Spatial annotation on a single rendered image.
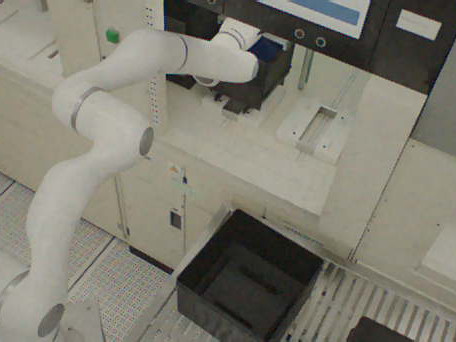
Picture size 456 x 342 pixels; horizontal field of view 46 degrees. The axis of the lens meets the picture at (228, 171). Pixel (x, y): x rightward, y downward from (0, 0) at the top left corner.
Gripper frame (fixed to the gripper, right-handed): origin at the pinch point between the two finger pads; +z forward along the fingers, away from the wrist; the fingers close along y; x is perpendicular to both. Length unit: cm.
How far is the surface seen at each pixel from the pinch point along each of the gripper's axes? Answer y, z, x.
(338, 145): 35.4, -6.8, -31.3
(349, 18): 32, -32, 29
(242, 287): 28, -58, -45
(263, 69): 8.8, -11.1, -9.3
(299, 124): 21.3, -4.5, -31.3
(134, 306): -19, -49, -121
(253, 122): 8.1, -11.1, -31.3
